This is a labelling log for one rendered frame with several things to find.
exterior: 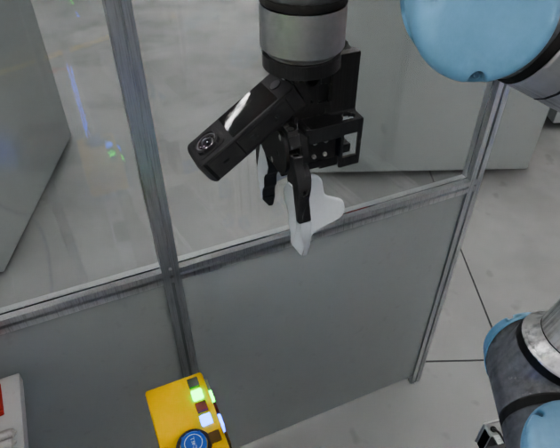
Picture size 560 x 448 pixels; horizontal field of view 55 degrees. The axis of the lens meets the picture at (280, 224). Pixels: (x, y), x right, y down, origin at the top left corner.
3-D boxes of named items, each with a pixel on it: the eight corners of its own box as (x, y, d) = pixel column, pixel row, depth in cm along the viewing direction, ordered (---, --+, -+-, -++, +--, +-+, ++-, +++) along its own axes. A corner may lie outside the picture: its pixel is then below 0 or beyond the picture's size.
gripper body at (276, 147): (359, 170, 55) (372, 56, 47) (282, 190, 52) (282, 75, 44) (324, 132, 60) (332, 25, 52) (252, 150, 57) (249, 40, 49)
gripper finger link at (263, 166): (306, 196, 66) (322, 151, 58) (260, 208, 64) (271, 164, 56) (296, 175, 67) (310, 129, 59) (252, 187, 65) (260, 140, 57)
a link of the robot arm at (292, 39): (279, 22, 41) (242, -11, 47) (279, 77, 44) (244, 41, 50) (364, 8, 43) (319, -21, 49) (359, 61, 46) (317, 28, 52)
